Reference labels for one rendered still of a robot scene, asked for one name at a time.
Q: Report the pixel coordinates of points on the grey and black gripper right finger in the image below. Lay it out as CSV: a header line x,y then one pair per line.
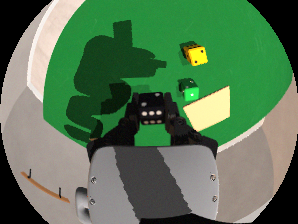
x,y
183,133

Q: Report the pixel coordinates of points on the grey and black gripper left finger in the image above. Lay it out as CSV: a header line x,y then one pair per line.
x,y
123,133

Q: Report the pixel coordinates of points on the green die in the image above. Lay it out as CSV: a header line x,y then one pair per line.
x,y
190,90

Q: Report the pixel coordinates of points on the yellow die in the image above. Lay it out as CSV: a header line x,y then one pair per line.
x,y
195,54

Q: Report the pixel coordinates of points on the black die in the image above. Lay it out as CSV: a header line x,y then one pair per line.
x,y
151,108

